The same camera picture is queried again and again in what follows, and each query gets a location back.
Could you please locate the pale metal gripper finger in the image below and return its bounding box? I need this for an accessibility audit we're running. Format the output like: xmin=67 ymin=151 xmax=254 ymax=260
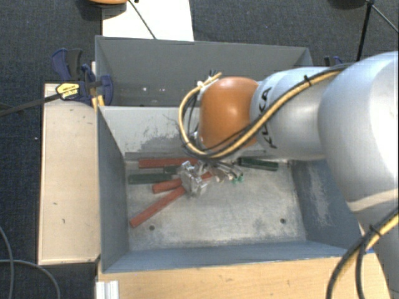
xmin=178 ymin=161 xmax=200 ymax=181
xmin=185 ymin=178 xmax=209 ymax=198

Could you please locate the red-brown flat block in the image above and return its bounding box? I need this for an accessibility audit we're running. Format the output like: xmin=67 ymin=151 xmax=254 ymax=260
xmin=138 ymin=157 xmax=200 ymax=169
xmin=128 ymin=185 xmax=187 ymax=229
xmin=151 ymin=172 xmax=214 ymax=194

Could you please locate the grey metal bin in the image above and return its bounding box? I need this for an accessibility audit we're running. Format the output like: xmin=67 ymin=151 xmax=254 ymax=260
xmin=94 ymin=35 xmax=372 ymax=274

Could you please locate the pale wood flat board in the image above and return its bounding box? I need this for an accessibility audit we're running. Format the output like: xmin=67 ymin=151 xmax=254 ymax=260
xmin=37 ymin=82 xmax=102 ymax=266

